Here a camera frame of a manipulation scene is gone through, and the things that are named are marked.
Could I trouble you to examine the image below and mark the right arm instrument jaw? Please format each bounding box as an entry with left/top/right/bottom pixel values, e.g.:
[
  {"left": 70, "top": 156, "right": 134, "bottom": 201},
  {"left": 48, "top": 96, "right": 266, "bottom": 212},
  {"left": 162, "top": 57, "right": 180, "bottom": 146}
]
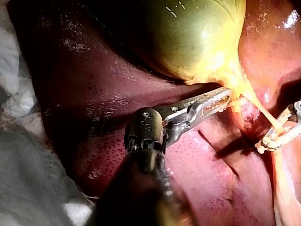
[
  {"left": 268, "top": 108, "right": 294, "bottom": 133},
  {"left": 260, "top": 122, "right": 301, "bottom": 151}
]

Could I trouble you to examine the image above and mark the left arm instrument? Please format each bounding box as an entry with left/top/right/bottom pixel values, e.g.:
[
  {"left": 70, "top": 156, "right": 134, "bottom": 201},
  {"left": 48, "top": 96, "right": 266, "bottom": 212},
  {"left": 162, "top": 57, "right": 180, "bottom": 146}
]
[{"left": 123, "top": 103, "right": 201, "bottom": 155}]

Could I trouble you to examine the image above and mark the white cloth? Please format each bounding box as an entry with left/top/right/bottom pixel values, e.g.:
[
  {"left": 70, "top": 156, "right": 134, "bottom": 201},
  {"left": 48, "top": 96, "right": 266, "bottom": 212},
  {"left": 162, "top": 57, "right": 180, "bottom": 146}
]
[{"left": 0, "top": 0, "right": 97, "bottom": 226}]

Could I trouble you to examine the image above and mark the gallbladder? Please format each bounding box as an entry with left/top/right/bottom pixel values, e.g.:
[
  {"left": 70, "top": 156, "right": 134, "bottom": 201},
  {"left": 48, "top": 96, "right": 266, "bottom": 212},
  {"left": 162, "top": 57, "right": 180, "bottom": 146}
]
[{"left": 130, "top": 0, "right": 250, "bottom": 97}]

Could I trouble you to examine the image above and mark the thin tube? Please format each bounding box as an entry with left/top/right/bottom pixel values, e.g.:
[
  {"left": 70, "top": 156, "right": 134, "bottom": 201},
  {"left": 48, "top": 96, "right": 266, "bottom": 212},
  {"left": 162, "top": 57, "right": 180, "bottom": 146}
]
[
  {"left": 225, "top": 97, "right": 249, "bottom": 112},
  {"left": 239, "top": 92, "right": 284, "bottom": 132}
]

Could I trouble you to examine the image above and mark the dark red liver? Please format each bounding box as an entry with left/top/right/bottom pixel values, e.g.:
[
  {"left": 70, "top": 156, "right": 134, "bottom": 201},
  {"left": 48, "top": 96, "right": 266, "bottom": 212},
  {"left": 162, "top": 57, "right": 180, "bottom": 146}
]
[{"left": 7, "top": 0, "right": 301, "bottom": 226}]

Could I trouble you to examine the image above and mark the right arm instrument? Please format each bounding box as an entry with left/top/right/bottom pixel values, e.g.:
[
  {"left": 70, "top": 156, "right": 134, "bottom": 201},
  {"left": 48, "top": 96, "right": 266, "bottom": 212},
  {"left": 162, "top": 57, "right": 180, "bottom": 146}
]
[{"left": 288, "top": 100, "right": 301, "bottom": 123}]

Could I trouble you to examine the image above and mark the left arm instrument jaw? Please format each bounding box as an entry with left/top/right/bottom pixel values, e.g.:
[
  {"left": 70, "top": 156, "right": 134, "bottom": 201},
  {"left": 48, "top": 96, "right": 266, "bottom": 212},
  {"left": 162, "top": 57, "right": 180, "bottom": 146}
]
[
  {"left": 188, "top": 87, "right": 232, "bottom": 107},
  {"left": 195, "top": 91, "right": 234, "bottom": 125}
]

